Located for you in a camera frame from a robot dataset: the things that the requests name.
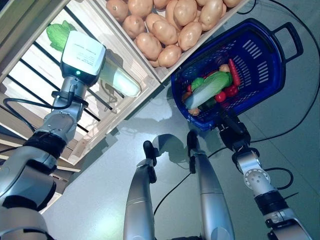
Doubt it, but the black robot pelvis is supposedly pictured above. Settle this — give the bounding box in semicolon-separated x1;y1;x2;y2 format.
149;234;203;240

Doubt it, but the wooden slatted crate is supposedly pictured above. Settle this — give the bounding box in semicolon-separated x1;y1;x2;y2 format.
0;0;161;166

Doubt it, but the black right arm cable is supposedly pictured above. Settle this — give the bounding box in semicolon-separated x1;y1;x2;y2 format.
264;167;294;191

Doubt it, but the blue plastic shopping basket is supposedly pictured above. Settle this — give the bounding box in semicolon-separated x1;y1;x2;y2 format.
170;17;304;131

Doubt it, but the red toy tomato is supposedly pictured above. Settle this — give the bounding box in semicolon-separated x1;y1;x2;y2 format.
214;91;227;103

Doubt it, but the thin black floor cable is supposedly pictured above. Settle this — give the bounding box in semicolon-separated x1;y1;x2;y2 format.
152;169;192;216

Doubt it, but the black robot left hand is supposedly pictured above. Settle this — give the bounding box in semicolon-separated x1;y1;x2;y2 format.
60;49;108;88

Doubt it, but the green white napa cabbage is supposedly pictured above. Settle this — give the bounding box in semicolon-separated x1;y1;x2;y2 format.
184;71;233;110
46;20;142;98

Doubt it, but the black robot right foot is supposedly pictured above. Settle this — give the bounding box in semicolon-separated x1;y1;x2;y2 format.
186;131;201;156

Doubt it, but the long black floor cable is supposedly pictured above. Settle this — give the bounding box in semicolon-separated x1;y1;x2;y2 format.
207;0;317;161

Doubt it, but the black robot foot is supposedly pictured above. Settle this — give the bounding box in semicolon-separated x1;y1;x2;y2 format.
142;140;157;166
186;131;201;156

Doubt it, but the black robot left foot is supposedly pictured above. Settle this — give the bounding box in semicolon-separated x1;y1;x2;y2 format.
142;140;157;166

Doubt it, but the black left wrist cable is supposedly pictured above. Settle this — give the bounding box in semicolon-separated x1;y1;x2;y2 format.
2;86;76;133

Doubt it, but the dark green toy cucumber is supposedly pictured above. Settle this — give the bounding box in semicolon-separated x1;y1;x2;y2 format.
199;98;217;111

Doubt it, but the bright green toy lettuce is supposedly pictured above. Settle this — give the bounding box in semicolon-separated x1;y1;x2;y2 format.
191;77;206;90

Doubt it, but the wooden display stand frame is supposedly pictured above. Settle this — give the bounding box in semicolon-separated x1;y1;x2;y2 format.
0;101;85;176

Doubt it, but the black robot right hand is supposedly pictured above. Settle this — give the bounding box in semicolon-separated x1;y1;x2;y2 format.
216;111;251;152

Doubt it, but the wooden potato crate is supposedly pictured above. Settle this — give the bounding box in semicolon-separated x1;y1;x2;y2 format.
94;0;251;83

